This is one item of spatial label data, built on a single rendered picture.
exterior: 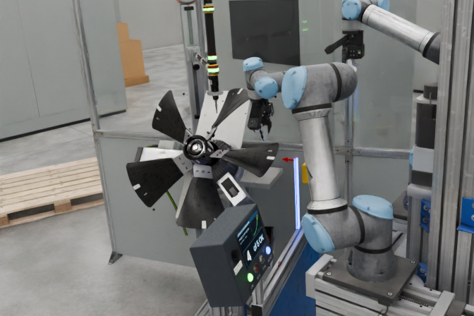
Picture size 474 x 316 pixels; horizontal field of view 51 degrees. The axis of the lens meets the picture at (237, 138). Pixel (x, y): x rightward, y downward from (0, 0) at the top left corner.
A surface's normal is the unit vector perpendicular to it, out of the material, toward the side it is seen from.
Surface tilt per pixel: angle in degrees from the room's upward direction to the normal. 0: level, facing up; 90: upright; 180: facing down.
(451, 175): 90
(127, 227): 90
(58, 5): 90
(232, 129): 50
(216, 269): 90
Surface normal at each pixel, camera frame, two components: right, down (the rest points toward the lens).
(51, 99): 0.65, 0.19
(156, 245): -0.39, 0.31
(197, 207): 0.27, -0.40
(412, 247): -0.61, 0.29
